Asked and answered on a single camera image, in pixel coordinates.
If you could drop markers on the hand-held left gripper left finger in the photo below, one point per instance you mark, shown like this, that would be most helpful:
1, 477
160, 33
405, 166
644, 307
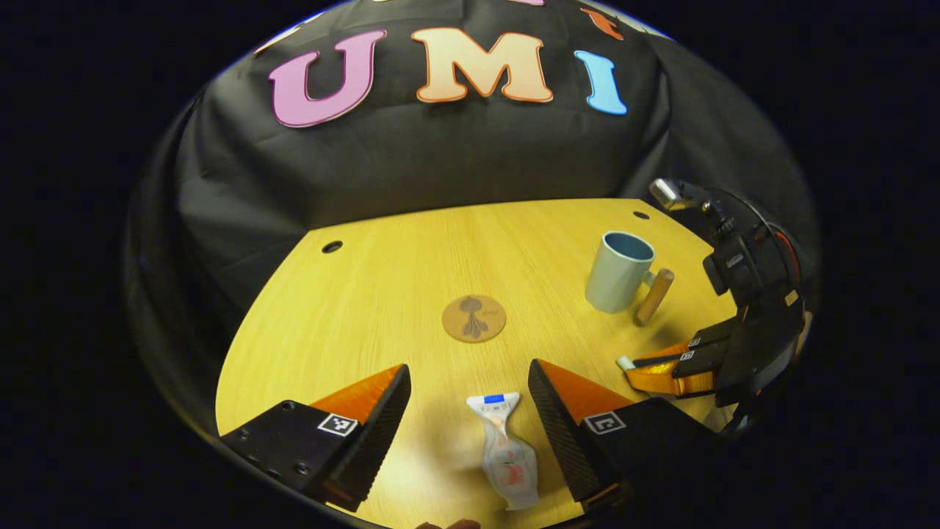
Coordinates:
382, 430

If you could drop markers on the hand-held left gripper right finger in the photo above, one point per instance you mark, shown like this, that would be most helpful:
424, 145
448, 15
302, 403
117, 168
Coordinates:
562, 433

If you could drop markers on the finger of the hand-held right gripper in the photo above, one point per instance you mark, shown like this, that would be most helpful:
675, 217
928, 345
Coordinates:
698, 371
712, 336

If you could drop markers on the white toothpaste tube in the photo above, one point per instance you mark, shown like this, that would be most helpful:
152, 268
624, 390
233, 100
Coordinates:
508, 463

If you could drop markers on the white toothbrush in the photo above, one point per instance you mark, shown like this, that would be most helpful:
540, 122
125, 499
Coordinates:
625, 363

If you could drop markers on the round brown coaster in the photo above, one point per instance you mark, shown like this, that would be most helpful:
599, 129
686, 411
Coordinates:
474, 319

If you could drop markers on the wooden desktop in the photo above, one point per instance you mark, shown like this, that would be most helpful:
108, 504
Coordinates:
367, 316

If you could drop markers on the black backdrop cloth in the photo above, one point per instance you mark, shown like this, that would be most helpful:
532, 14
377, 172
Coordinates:
411, 162

